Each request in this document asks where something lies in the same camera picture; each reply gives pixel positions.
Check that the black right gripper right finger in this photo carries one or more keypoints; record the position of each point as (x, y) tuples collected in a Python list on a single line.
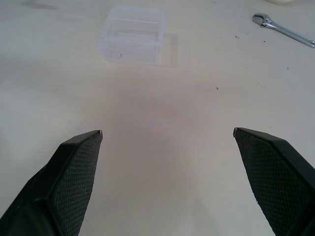
[(275, 177)]

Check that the green plant in white pot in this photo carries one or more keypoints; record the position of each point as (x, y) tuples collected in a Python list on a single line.
[(279, 1)]

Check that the silver adjustable wrench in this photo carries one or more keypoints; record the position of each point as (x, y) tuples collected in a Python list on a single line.
[(283, 29)]

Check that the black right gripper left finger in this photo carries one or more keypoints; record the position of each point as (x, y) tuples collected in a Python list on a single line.
[(66, 186)]

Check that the clear plastic box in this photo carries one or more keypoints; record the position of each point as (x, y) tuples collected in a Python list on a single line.
[(130, 41)]

